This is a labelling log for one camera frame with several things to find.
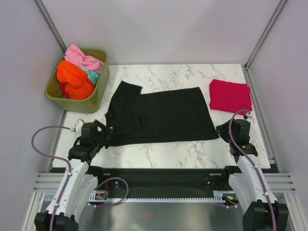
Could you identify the folded red t shirt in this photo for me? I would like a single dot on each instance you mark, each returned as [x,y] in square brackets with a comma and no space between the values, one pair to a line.
[229,97]

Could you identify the black t shirt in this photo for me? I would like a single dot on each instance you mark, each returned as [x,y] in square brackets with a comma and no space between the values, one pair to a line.
[167,116]

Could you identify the pink t shirt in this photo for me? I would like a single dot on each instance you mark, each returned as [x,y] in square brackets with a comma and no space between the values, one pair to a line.
[77,57]

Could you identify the teal t shirt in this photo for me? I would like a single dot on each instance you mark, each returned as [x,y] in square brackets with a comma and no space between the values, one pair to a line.
[92,76]

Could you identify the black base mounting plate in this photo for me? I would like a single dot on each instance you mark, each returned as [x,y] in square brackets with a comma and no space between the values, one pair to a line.
[161,183]

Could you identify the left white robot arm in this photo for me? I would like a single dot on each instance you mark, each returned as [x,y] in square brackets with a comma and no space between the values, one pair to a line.
[78,182]

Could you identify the orange t shirt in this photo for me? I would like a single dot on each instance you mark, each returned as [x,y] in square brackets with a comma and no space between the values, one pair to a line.
[77,84]

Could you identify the right aluminium frame post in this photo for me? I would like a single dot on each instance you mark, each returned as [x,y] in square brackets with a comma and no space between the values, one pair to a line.
[269,26]

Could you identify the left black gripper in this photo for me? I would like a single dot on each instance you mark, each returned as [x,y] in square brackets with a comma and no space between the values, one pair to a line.
[104,134]

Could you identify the olive green plastic bin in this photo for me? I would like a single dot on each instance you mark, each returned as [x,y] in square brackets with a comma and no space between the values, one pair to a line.
[89,105]

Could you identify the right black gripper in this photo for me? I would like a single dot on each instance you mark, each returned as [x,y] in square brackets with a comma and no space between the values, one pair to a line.
[222,129]

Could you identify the aluminium frame post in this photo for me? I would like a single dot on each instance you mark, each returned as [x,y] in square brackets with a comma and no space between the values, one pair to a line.
[269,26]
[49,22]

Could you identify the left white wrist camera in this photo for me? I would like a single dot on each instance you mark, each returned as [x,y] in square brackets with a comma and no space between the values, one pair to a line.
[77,126]

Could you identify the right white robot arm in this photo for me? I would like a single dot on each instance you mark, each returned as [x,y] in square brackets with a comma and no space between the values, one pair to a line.
[262,211]

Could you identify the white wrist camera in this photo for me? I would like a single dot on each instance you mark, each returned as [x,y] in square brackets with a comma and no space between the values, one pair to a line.
[248,116]
[77,126]

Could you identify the aluminium cross rail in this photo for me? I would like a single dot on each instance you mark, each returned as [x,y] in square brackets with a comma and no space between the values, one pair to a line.
[277,182]

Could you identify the white slotted cable duct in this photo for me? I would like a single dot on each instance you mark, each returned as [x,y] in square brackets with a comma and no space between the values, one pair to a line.
[217,197]

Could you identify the left aluminium frame post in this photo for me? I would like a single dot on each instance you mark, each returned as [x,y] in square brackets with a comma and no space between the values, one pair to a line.
[49,22]

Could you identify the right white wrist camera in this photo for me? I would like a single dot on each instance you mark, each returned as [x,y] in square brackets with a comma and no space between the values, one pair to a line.
[248,116]

